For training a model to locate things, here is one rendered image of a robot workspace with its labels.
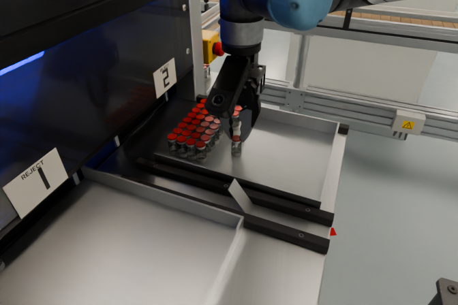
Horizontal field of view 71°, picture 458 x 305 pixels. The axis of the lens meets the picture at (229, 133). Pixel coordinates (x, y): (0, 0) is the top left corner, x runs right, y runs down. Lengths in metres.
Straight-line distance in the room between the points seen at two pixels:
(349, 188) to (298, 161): 1.28
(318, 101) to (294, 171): 1.03
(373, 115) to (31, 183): 1.48
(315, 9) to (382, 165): 1.81
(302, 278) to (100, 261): 0.31
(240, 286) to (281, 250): 0.09
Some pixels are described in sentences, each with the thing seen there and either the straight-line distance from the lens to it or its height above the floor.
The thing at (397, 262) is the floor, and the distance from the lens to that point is 1.74.
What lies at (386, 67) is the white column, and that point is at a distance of 2.22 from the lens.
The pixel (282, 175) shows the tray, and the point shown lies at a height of 0.88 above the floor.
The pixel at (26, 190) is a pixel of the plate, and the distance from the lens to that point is 0.51.
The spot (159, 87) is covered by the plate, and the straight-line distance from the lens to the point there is 0.70.
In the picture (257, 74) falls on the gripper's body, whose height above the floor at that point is 1.07.
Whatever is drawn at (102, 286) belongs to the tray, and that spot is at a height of 0.88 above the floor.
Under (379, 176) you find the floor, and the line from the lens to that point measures 2.11.
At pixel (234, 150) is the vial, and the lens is 0.68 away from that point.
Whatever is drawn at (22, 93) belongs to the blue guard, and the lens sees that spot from 0.47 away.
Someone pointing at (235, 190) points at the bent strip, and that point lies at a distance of 0.56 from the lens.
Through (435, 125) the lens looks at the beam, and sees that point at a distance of 1.73.
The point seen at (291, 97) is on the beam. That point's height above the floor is 0.50.
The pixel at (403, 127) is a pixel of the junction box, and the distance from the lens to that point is 1.67.
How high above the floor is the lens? 1.34
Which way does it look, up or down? 37 degrees down
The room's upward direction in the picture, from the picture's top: straight up
